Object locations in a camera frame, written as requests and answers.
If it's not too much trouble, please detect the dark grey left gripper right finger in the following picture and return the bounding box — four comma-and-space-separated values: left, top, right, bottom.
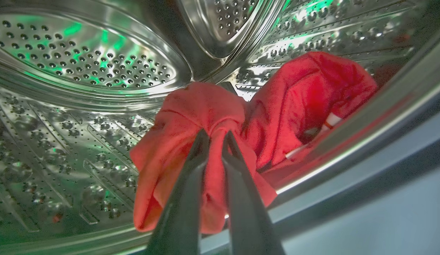
222, 130, 286, 255

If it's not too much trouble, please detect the red garment with white stripe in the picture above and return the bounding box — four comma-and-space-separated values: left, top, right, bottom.
129, 51, 379, 235

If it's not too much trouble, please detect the stainless steel washing machine drum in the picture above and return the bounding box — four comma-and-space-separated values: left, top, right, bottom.
0, 0, 440, 255

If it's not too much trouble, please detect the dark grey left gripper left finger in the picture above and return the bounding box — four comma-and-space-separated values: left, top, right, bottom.
145, 129, 211, 255

